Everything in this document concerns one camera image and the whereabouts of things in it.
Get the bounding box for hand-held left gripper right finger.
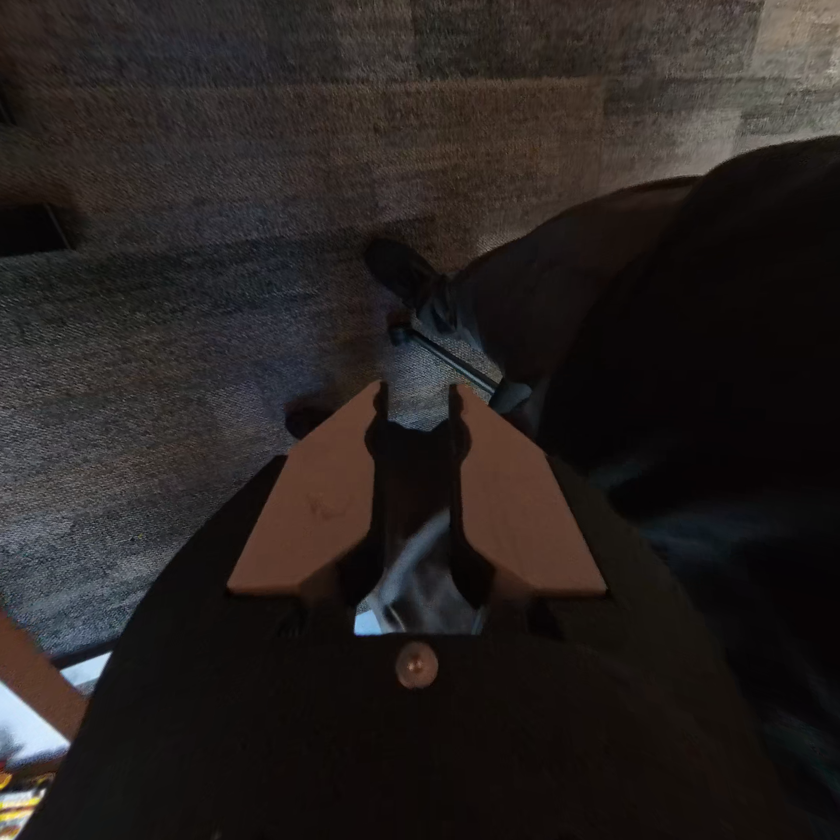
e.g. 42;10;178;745
448;384;609;601

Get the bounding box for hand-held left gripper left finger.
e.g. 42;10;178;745
226;381;389;599

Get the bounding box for black office chair with armrest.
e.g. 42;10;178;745
387;323;508;396

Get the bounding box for person's grey trouser legs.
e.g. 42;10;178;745
357;176;706;635

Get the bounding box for yellow sticker sheet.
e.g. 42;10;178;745
0;770;55;839

